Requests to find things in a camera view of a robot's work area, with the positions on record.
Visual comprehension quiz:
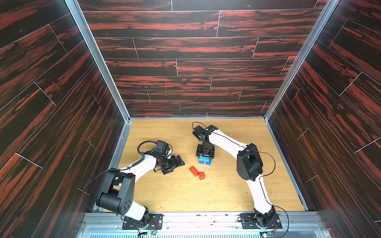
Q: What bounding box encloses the light blue 2x4 brick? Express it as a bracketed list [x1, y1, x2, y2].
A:
[199, 156, 211, 164]

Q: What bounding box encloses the red 2x4 brick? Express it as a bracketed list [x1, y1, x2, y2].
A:
[189, 166, 199, 177]

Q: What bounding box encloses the red 2x2 brick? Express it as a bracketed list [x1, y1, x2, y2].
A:
[198, 172, 205, 180]

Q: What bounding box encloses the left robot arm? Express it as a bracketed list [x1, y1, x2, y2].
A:
[96, 149, 185, 228]

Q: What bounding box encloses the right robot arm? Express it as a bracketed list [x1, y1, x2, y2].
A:
[192, 125, 276, 228]

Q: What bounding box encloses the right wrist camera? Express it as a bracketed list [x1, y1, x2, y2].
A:
[192, 126, 207, 141]

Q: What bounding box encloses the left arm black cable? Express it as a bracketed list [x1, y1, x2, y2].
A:
[136, 140, 158, 161]

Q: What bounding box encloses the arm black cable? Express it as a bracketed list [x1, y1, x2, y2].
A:
[136, 140, 158, 161]
[191, 121, 290, 238]

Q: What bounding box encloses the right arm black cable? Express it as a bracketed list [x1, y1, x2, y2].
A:
[191, 121, 290, 238]

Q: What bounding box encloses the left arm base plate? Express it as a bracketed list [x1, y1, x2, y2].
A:
[122, 213, 163, 230]

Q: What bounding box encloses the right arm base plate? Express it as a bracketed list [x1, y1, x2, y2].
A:
[238, 213, 282, 230]

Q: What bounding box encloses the aluminium front rail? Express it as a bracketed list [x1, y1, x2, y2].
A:
[77, 212, 332, 238]

